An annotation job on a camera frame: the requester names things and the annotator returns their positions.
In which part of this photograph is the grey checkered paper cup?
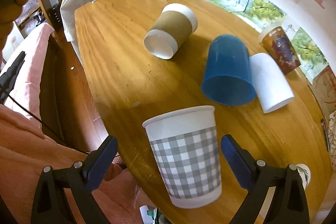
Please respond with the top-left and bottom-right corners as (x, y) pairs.
(142, 105), (222, 209)

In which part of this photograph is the small white green-print cup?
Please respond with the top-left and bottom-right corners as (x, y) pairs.
(296, 164), (311, 189)

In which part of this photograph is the thin black cable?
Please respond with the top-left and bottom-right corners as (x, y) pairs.
(0, 84), (91, 156)

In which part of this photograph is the brown printed paper cup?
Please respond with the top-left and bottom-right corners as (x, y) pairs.
(259, 22), (301, 75)

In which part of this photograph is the grape calendar poster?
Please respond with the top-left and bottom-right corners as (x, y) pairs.
(207, 0), (329, 84)

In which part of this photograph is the blue plastic cup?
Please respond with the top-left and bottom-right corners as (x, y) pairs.
(201, 34), (256, 106)

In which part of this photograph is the brown sleeve paper cup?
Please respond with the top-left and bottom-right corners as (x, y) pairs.
(143, 3), (198, 60)

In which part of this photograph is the left hand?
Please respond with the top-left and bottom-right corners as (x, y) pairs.
(1, 0), (28, 35)

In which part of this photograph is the plain white paper cup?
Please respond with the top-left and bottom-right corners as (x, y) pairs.
(249, 53), (294, 114)

